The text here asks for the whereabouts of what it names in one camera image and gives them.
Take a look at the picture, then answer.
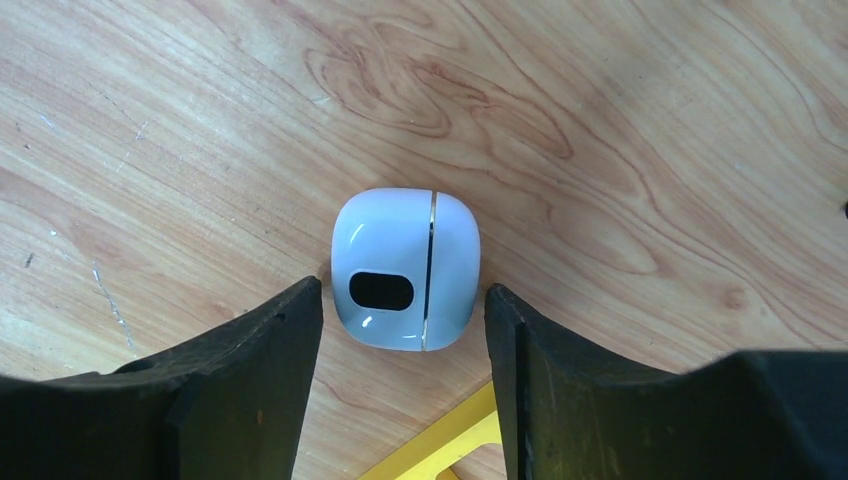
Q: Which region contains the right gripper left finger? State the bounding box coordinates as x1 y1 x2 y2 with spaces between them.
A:
1 276 323 479

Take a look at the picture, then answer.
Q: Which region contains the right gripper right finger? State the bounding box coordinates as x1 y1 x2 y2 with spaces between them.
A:
484 284 847 479

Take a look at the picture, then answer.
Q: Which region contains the white earbud charging case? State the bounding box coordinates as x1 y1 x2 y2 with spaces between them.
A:
330 188 482 352

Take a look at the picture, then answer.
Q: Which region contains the yellow triangular plastic piece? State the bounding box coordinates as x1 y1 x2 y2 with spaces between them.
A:
361 382 502 480

